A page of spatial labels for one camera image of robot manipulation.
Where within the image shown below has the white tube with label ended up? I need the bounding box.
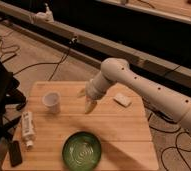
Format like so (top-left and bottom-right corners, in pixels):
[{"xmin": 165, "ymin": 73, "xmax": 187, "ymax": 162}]
[{"xmin": 21, "ymin": 111, "xmax": 35, "ymax": 148}]

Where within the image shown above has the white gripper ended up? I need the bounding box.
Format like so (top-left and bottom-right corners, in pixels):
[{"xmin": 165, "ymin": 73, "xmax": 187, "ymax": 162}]
[{"xmin": 77, "ymin": 72, "xmax": 113, "ymax": 114}]

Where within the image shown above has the white rectangular block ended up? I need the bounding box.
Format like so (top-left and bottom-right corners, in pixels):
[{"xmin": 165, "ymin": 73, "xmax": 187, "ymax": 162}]
[{"xmin": 113, "ymin": 93, "xmax": 131, "ymax": 107}]

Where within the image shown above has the white ceramic cup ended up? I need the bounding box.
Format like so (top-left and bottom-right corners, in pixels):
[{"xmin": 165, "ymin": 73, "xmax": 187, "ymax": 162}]
[{"xmin": 42, "ymin": 92, "xmax": 60, "ymax": 114}]

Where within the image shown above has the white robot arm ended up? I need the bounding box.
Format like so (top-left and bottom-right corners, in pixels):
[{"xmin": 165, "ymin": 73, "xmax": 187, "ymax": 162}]
[{"xmin": 78, "ymin": 58, "xmax": 191, "ymax": 134}]

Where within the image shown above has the black floor cable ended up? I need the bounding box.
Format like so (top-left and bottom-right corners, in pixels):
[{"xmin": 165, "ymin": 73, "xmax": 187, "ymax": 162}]
[{"xmin": 12, "ymin": 37, "xmax": 79, "ymax": 82}]

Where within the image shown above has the black cable at right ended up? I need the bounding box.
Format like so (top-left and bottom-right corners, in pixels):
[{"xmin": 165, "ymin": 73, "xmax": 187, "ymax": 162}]
[{"xmin": 146, "ymin": 109, "xmax": 191, "ymax": 171}]

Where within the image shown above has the green ceramic bowl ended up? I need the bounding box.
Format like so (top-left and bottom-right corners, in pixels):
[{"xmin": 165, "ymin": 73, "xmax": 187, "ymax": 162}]
[{"xmin": 62, "ymin": 131, "xmax": 102, "ymax": 171}]

